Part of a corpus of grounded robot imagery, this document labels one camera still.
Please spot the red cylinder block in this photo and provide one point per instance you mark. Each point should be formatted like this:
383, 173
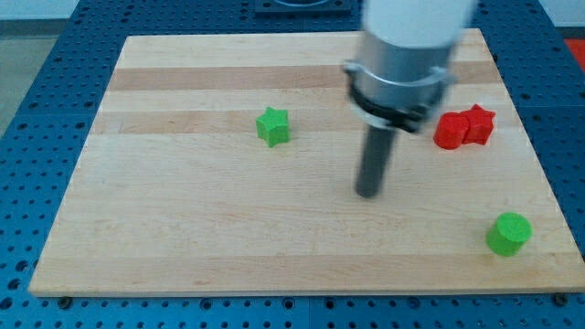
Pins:
451, 130

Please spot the wooden board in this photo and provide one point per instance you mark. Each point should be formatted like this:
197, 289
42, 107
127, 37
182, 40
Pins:
174, 194

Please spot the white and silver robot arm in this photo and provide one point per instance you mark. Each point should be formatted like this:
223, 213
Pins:
400, 72

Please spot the green cylinder block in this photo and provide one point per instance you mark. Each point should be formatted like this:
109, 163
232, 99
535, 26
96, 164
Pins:
510, 232

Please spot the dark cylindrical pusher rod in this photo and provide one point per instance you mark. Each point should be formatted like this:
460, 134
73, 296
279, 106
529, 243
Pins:
376, 152

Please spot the green star block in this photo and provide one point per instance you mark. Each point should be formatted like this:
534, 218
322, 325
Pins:
273, 126

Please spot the red star block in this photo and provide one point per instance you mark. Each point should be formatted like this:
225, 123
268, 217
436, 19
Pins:
481, 125

